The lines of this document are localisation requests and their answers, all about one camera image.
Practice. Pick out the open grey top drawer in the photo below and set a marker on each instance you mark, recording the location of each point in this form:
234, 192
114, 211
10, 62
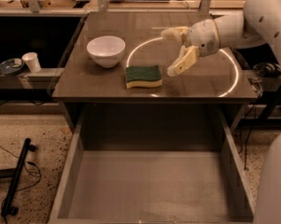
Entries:
152, 164

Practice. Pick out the low shelf on left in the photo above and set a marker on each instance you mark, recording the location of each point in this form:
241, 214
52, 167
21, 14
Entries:
47, 78

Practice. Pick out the black bar on floor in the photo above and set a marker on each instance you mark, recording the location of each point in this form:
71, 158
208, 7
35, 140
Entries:
6, 208

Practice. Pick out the green and yellow sponge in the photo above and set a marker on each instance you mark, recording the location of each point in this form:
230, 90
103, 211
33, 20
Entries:
143, 77

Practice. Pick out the white paper cup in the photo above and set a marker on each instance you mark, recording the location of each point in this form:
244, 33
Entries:
31, 60

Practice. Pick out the dark plate with items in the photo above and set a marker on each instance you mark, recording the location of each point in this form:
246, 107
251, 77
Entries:
11, 67

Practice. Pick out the grey cabinet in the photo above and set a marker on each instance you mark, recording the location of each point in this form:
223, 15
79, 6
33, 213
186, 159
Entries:
214, 79

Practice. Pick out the white bowl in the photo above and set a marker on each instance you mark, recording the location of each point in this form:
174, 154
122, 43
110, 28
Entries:
106, 50

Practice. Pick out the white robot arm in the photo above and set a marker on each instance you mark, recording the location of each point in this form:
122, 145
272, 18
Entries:
258, 23

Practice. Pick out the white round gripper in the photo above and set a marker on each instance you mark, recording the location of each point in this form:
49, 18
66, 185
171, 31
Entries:
203, 37

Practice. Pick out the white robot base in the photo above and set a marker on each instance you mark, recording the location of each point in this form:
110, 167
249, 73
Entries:
268, 205

